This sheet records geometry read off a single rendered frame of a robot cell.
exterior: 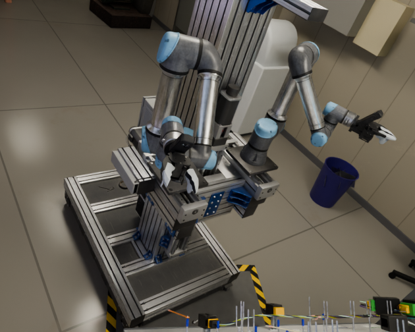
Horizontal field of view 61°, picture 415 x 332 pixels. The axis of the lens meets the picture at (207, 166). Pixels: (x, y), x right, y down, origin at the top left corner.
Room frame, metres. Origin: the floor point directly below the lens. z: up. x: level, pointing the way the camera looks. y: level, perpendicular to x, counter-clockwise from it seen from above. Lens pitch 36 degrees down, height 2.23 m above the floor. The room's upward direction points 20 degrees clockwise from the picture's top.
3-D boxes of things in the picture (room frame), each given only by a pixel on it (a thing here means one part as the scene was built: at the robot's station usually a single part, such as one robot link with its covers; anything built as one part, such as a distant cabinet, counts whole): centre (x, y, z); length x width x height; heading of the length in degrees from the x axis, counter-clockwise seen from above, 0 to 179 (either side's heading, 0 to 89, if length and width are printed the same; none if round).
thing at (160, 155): (1.04, 0.14, 1.46); 0.11 x 0.08 x 0.11; 110
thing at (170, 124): (1.04, 0.15, 1.56); 0.11 x 0.08 x 0.09; 20
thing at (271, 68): (4.20, -0.15, 0.68); 0.67 x 0.59 x 1.37; 46
